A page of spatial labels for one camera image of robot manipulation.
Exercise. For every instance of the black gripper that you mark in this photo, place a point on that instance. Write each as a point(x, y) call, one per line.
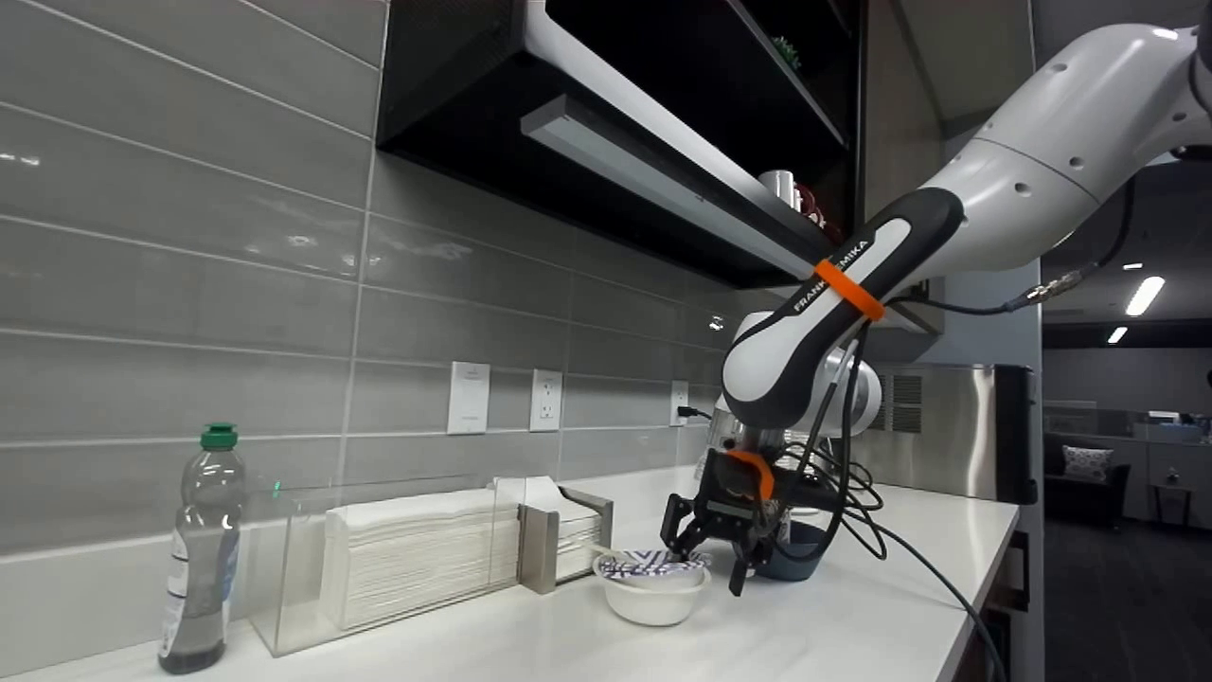
point(745, 497)

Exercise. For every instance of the blue striped white bowl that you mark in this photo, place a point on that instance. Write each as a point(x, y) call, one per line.
point(649, 598)

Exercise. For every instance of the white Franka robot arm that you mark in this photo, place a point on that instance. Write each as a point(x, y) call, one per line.
point(1045, 152)

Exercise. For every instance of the white paper towel stack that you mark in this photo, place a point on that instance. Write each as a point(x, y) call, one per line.
point(402, 555)

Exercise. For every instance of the clear acrylic towel holder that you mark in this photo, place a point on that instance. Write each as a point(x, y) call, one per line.
point(294, 593)

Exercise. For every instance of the dark blue cup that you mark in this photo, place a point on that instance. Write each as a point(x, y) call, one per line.
point(797, 563)

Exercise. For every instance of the steel napkin dispenser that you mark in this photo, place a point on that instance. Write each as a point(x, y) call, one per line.
point(539, 551)

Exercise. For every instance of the stainless steel appliance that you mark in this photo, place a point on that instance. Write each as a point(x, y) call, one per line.
point(939, 438)

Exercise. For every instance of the white cup in cabinet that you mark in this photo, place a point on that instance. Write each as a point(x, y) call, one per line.
point(783, 186)

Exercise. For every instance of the dark sofa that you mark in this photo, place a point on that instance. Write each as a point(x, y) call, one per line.
point(1083, 497)

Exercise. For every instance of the under-cabinet light bar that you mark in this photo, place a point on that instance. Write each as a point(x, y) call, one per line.
point(655, 171)

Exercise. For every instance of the grey sofa pillow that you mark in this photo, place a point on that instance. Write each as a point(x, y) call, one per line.
point(1083, 463)

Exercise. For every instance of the small ceiling light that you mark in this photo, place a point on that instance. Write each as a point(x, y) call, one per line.
point(1119, 337)

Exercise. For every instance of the long ceiling light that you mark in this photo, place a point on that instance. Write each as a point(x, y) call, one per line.
point(1146, 296)

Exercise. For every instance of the green capped plastic bottle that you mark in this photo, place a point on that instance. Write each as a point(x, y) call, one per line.
point(201, 555)

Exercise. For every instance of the white wall outlet with plug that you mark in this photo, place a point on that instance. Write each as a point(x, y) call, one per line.
point(679, 402)

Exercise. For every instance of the white wall outlet plate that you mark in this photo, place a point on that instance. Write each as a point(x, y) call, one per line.
point(547, 400)
point(468, 396)

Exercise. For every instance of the dark wall cabinet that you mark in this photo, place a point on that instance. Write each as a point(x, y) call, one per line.
point(456, 79)

